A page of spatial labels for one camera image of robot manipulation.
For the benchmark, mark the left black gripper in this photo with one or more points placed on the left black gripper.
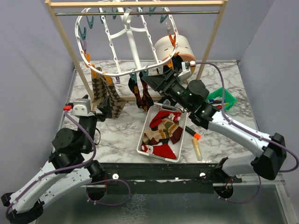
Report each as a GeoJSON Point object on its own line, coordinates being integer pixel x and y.
{"type": "Point", "coordinates": [105, 108]}

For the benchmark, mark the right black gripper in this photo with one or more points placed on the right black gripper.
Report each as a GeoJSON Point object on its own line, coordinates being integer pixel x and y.
{"type": "Point", "coordinates": [162, 83]}

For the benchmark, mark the striped argyle sock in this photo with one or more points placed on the striped argyle sock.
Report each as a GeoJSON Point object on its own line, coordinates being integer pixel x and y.
{"type": "Point", "coordinates": [167, 129]}

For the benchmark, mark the beige brown argyle sock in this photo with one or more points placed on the beige brown argyle sock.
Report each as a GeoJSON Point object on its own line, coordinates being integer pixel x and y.
{"type": "Point", "coordinates": [100, 89]}

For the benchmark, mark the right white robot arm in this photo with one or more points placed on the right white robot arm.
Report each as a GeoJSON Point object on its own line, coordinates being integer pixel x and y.
{"type": "Point", "coordinates": [268, 152]}

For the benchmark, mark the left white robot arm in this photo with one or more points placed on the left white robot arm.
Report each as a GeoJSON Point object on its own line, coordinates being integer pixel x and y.
{"type": "Point", "coordinates": [71, 163]}

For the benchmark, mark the black red yellow argyle sock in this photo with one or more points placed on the black red yellow argyle sock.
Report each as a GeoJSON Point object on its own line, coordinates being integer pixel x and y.
{"type": "Point", "coordinates": [140, 101]}

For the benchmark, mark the white perforated plastic basket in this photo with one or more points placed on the white perforated plastic basket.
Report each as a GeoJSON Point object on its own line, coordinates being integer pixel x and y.
{"type": "Point", "coordinates": [175, 147]}

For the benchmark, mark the black sock with label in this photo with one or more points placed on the black sock with label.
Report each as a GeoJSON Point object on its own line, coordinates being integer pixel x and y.
{"type": "Point", "coordinates": [175, 63]}

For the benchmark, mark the cream cylindrical toy drum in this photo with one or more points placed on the cream cylindrical toy drum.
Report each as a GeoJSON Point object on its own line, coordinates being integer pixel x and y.
{"type": "Point", "coordinates": [164, 48]}

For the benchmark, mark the red santa sock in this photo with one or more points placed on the red santa sock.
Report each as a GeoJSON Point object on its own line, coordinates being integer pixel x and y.
{"type": "Point", "coordinates": [159, 150]}
{"type": "Point", "coordinates": [174, 116]}

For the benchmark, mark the green plastic bin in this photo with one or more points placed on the green plastic bin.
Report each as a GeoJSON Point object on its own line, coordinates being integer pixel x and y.
{"type": "Point", "coordinates": [220, 96]}

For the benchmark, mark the black orange marker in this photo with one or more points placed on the black orange marker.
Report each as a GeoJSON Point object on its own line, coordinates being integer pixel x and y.
{"type": "Point", "coordinates": [192, 133]}

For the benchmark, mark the yellow translucent tube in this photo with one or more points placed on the yellow translucent tube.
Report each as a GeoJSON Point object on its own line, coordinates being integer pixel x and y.
{"type": "Point", "coordinates": [197, 149]}

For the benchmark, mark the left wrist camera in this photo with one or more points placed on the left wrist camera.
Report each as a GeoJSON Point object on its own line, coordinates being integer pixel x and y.
{"type": "Point", "coordinates": [81, 108]}

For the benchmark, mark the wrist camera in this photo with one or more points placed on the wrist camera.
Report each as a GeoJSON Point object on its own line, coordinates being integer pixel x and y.
{"type": "Point", "coordinates": [188, 67]}
{"type": "Point", "coordinates": [81, 108]}

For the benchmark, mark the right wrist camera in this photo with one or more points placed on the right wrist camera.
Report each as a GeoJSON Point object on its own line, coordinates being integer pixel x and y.
{"type": "Point", "coordinates": [188, 67]}

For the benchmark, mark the black metal base rail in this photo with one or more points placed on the black metal base rail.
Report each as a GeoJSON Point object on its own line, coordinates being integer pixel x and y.
{"type": "Point", "coordinates": [156, 178]}

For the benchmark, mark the wooden clothes rack frame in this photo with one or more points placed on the wooden clothes rack frame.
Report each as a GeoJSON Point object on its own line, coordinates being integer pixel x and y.
{"type": "Point", "coordinates": [132, 14]}

